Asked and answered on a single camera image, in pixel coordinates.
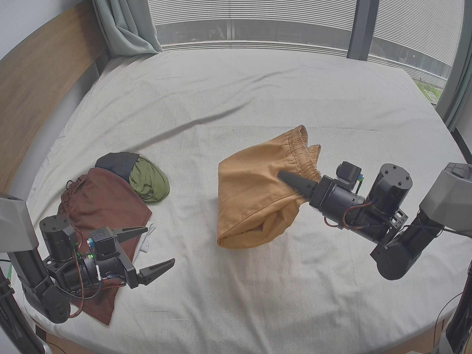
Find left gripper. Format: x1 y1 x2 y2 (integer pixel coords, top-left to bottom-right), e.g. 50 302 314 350
88 226 176 290

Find green garment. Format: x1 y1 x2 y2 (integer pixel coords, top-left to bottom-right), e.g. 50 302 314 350
129 156 171 205

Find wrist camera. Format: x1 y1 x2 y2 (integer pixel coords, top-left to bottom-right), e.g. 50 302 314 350
335 162 364 192
87 228 119 260

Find window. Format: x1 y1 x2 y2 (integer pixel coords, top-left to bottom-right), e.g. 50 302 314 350
142 0 466 107

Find mustard yellow shorts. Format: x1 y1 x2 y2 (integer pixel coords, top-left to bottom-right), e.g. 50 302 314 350
216 125 322 249

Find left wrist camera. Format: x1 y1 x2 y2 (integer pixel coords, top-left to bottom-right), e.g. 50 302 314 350
87 228 119 260

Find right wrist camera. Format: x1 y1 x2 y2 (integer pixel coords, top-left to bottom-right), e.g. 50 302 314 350
335 162 364 192

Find bed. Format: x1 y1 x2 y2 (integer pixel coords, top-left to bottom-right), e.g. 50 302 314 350
0 0 472 354

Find black garment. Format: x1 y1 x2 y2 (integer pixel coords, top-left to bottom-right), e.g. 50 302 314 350
96 153 141 180

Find blue-green curtain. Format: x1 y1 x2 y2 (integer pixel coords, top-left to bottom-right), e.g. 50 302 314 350
87 0 163 57

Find brown shorts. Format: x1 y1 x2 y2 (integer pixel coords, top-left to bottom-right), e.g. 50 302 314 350
58 167 153 326

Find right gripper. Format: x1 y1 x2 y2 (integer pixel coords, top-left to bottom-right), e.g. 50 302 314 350
277 170 366 231

